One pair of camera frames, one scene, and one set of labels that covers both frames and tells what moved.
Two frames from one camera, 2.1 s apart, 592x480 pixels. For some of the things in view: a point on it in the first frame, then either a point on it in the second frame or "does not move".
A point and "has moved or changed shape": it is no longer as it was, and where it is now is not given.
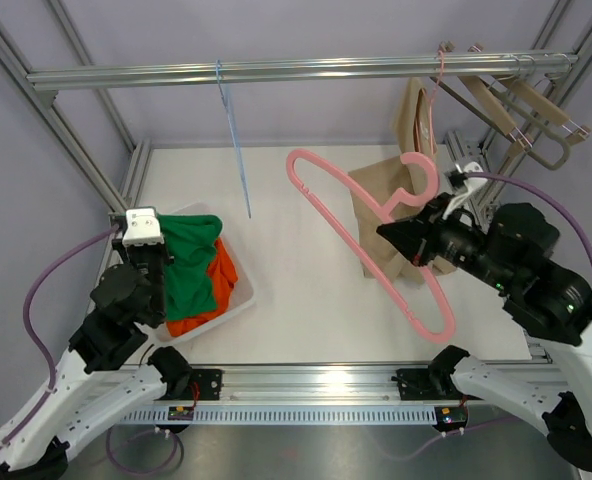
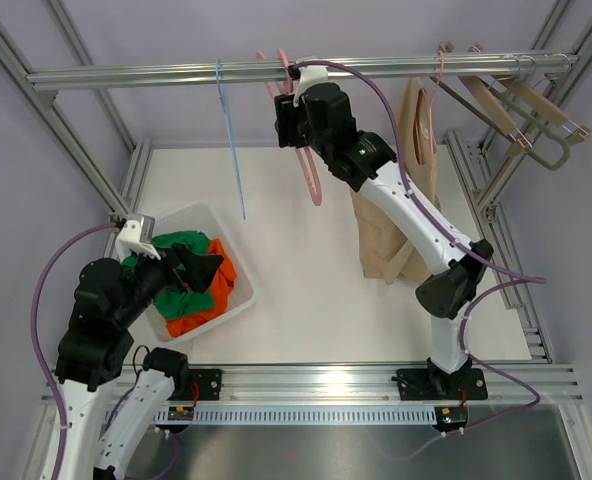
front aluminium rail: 352,382 does not move
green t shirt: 191,241 has moved or changed shape
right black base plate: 418,384 does not move
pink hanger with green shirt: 398,199 → 280,81
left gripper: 128,250 → 199,268
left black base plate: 205,385 does not move
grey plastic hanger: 507,99 does not move
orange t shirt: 223,276 does not move
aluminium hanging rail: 112,77 does not move
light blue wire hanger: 227,95 has moved or changed shape
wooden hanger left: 498,112 does not move
